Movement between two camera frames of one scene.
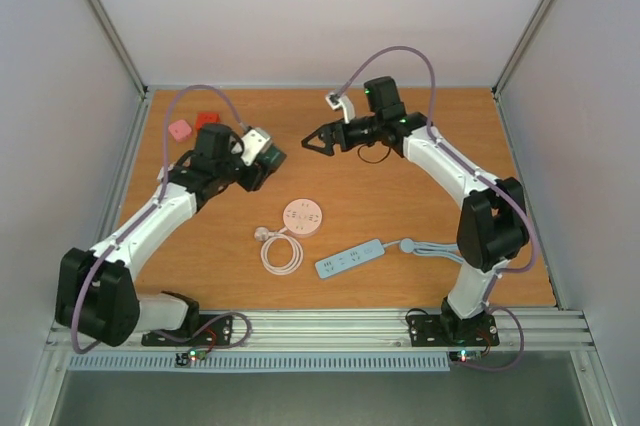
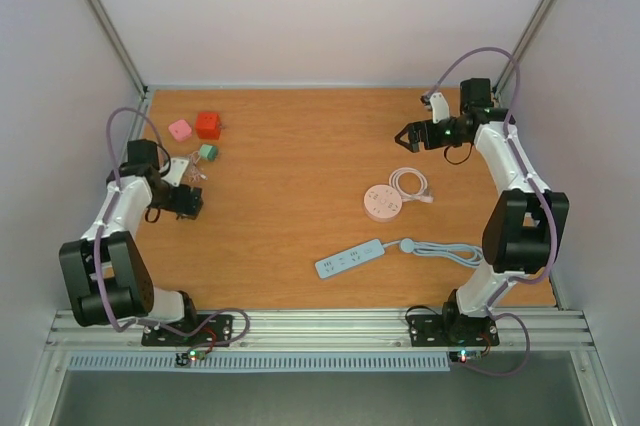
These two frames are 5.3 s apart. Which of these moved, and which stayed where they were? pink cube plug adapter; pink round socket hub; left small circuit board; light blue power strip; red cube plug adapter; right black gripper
Moved: pink round socket hub; right black gripper
Stayed: pink cube plug adapter; left small circuit board; light blue power strip; red cube plug adapter
